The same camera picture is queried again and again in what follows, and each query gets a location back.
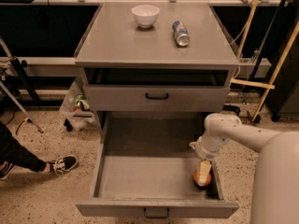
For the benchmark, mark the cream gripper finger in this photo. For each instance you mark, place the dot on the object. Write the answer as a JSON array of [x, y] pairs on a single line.
[[204, 167]]

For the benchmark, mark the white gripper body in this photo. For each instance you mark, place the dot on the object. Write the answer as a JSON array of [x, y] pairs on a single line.
[[204, 153]]

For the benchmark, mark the orange fruit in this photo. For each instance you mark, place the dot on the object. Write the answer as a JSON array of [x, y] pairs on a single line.
[[200, 179]]

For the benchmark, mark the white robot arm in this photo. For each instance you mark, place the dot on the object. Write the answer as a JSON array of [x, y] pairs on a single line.
[[275, 195]]

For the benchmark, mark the open grey middle drawer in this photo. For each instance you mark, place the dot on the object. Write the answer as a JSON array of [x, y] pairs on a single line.
[[144, 168]]

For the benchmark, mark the grey drawer cabinet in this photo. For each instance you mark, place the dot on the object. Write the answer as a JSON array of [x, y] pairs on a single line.
[[116, 51]]

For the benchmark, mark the blue silver soda can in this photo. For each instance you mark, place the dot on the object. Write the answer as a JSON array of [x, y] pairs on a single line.
[[180, 34]]

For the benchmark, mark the clear plastic bin with items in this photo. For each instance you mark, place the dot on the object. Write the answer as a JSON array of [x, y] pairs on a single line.
[[75, 107]]

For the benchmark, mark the black white sneaker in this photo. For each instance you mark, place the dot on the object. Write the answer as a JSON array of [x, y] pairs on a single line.
[[63, 165], [5, 169]]

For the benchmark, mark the white bowl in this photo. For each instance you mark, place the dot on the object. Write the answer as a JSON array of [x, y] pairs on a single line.
[[145, 15]]

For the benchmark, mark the person leg black trousers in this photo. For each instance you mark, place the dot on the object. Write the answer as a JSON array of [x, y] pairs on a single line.
[[12, 151]]

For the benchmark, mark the metal tripod leg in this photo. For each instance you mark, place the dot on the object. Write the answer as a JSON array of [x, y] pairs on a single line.
[[14, 100]]

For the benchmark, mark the wooden frame stand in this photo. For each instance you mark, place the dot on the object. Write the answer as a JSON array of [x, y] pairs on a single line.
[[284, 99]]

